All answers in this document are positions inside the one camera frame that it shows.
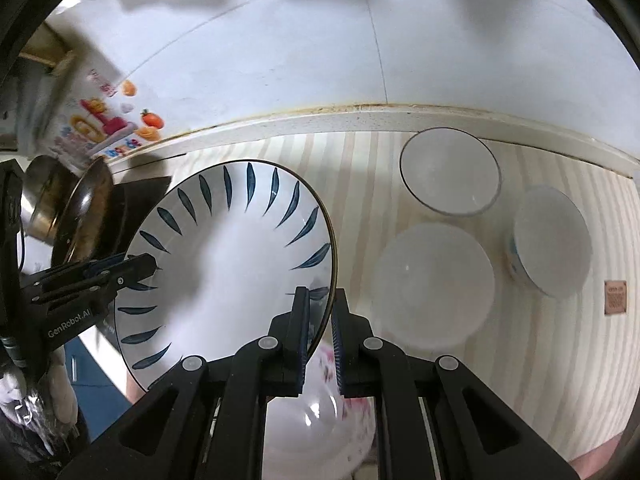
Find white plate with blue leaves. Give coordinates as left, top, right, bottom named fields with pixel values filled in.
left=114, top=160, right=337, bottom=393

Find plain white bowl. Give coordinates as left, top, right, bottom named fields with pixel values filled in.
left=372, top=222, right=496, bottom=353

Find blue base cabinet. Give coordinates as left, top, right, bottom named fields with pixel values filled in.
left=65, top=335, right=132, bottom=402

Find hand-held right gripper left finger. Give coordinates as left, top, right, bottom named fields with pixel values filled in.
left=57, top=286, right=312, bottom=480

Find white bowl with blue print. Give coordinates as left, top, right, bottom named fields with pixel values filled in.
left=506, top=186, right=592, bottom=298

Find stainless steel pot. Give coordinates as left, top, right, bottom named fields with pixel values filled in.
left=22, top=155, right=81, bottom=246

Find white bowl with dark rim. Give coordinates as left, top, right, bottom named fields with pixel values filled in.
left=399, top=127, right=502, bottom=217

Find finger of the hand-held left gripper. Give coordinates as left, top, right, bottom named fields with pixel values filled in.
left=20, top=256, right=133, bottom=293
left=30, top=253, right=160, bottom=311

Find black glass stove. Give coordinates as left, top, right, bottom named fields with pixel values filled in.
left=102, top=176, right=172, bottom=266

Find small brown label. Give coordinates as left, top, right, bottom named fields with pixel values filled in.
left=604, top=280, right=628, bottom=316

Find colourful wall stickers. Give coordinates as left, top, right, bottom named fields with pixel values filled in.
left=50, top=67, right=166, bottom=171

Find dark frying pan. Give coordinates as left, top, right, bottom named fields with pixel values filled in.
left=51, top=156, right=117, bottom=267

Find white plate with pink flowers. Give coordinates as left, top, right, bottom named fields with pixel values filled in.
left=262, top=340, right=377, bottom=480

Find striped beige and pink tablecloth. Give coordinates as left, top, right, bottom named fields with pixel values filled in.
left=107, top=130, right=640, bottom=480

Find person's left hand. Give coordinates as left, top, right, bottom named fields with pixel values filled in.
left=46, top=347, right=78, bottom=427

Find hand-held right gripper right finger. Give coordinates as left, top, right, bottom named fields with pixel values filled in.
left=331, top=287, right=583, bottom=480

